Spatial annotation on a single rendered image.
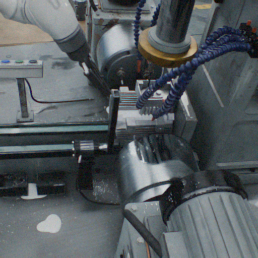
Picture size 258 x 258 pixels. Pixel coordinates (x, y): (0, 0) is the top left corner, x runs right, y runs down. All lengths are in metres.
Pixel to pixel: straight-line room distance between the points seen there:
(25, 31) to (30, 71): 1.94
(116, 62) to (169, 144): 0.48
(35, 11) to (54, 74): 0.78
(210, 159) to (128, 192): 0.40
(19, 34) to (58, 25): 2.26
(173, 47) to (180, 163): 0.32
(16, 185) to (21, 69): 0.42
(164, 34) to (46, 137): 0.60
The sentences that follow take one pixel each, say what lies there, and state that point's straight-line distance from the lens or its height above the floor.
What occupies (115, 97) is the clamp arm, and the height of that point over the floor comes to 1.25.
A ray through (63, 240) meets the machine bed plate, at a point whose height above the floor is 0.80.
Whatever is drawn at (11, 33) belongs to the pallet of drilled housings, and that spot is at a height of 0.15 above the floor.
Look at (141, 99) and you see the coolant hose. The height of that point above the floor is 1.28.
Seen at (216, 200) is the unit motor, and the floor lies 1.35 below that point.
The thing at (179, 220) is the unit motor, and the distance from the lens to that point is 0.71.
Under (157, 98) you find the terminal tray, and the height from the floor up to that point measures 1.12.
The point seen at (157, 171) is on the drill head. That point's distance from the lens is 0.95.
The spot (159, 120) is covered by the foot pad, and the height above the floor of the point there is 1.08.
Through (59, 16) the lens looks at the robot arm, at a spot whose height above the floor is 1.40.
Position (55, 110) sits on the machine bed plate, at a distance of 1.59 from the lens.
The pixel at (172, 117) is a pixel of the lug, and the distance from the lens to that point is 1.21.
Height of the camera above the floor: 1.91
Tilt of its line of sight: 46 degrees down
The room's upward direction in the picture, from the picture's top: 11 degrees clockwise
